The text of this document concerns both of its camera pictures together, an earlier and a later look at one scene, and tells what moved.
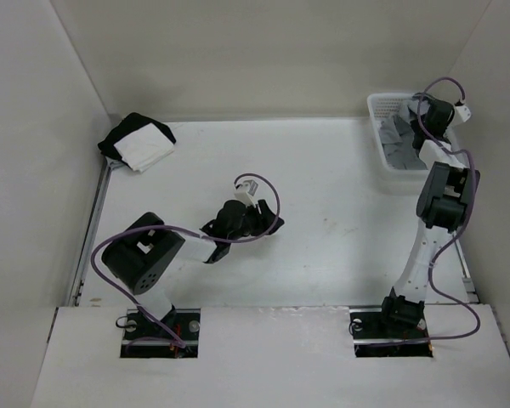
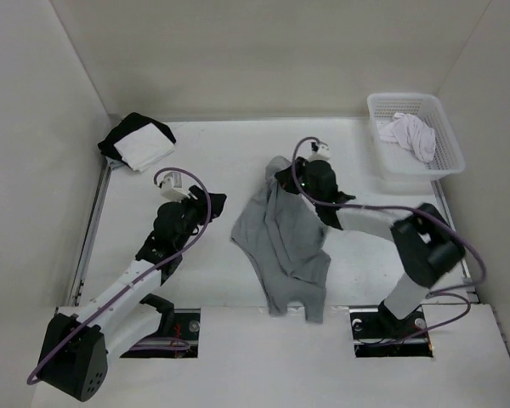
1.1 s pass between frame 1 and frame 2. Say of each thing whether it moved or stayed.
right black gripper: moved
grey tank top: moved
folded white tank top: stayed
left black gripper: moved
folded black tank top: stayed
